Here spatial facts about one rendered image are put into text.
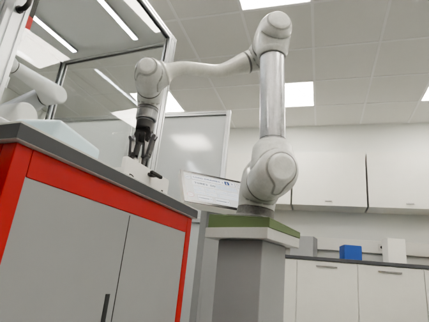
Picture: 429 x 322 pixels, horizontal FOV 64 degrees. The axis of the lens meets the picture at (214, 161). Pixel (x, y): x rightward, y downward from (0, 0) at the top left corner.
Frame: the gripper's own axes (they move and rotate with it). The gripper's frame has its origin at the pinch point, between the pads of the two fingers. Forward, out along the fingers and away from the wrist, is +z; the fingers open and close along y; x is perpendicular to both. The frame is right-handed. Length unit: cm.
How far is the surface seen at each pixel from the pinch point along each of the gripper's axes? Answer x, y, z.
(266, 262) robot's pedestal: -20, -49, 32
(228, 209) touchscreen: -78, -11, 1
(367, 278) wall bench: -299, -87, 24
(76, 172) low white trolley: 65, -36, 24
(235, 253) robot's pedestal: -19, -38, 30
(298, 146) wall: -361, -4, -152
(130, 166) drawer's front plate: 18.3, -10.6, 6.2
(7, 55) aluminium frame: 48, 23, -23
